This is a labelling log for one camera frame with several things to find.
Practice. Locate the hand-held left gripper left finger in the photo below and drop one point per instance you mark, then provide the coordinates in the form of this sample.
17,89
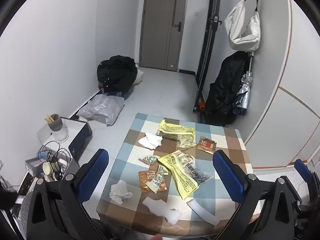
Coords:
93,175

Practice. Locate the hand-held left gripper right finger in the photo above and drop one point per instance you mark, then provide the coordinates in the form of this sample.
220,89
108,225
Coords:
228,177

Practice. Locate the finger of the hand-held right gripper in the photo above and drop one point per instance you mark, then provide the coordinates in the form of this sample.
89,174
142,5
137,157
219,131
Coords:
302,167

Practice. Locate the white tissue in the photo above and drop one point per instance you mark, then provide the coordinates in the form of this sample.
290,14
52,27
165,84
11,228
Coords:
120,192
150,141
160,208

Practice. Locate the brown sachet with red heart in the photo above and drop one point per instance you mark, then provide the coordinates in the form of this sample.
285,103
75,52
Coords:
206,145

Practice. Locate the white paper strip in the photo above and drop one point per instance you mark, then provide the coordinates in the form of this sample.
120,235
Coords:
202,212

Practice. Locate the yellow clear snack wrapper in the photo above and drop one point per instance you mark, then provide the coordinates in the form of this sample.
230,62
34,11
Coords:
182,172

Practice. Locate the brown foil sachet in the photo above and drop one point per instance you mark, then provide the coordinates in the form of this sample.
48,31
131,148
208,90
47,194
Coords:
145,180

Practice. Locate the small patterned packet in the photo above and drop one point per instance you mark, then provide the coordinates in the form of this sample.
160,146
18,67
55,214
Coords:
148,159

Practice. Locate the white green sachet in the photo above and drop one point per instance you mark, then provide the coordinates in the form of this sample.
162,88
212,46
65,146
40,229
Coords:
157,178

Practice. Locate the yellow printed snack wrapper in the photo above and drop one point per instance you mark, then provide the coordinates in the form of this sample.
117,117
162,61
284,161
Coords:
175,131

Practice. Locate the white shoulder bag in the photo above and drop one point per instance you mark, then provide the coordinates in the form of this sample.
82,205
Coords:
243,27

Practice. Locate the grey clutter box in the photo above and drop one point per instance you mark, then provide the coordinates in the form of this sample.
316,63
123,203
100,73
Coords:
73,166

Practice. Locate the navy white cardboard box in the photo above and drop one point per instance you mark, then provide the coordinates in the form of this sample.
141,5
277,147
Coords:
80,142

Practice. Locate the checked tablecloth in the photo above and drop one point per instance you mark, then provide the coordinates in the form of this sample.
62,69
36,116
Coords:
135,155

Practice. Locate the white plastic cup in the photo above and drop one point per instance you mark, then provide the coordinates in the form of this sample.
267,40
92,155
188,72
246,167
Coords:
60,135

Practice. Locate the grey holder cup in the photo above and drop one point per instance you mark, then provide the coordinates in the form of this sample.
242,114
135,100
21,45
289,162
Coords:
56,123

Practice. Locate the white wardrobe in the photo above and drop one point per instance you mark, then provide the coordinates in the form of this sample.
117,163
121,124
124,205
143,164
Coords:
287,105

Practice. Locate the grey plastic bag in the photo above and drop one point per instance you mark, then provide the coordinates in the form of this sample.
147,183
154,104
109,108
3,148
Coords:
102,107

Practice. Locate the wooden chopsticks bundle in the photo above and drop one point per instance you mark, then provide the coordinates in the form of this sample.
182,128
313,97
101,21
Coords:
48,118

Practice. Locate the orange black tool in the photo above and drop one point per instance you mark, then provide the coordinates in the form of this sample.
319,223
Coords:
200,105

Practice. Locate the silver folding umbrella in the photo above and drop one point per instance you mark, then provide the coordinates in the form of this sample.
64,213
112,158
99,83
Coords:
243,97

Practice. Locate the black hanging jacket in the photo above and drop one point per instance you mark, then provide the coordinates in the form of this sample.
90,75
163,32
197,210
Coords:
225,92

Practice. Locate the black fuzzy object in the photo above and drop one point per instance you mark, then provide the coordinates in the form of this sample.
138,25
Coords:
7,198

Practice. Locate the black clothes pile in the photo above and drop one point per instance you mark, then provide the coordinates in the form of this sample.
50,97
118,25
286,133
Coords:
116,71

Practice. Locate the beige cloth bag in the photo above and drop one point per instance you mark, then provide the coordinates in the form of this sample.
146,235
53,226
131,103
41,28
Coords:
139,76

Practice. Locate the black framed door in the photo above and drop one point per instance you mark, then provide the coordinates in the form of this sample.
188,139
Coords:
211,42

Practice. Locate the grey brown door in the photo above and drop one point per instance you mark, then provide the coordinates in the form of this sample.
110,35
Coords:
160,30

